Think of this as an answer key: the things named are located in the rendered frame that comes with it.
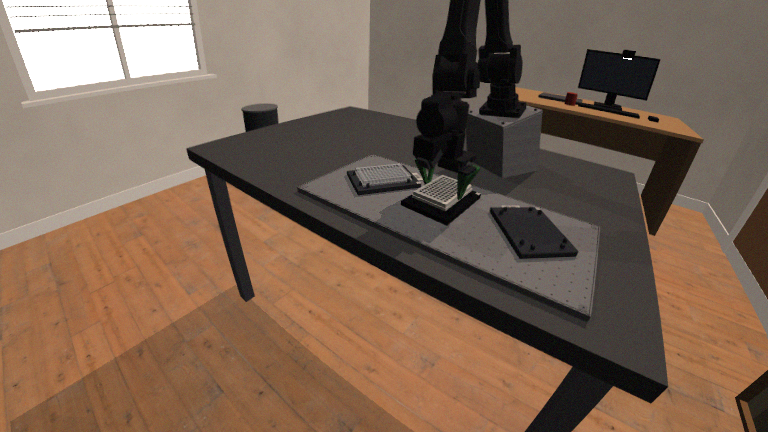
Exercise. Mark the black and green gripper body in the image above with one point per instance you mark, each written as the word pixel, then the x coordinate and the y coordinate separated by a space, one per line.
pixel 459 164

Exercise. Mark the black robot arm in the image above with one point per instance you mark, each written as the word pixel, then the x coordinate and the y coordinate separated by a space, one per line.
pixel 441 112

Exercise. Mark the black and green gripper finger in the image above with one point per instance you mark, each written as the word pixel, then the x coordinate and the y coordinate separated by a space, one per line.
pixel 423 173
pixel 463 182

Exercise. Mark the white well plate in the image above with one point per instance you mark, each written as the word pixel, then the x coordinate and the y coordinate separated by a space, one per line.
pixel 440 193
pixel 383 174

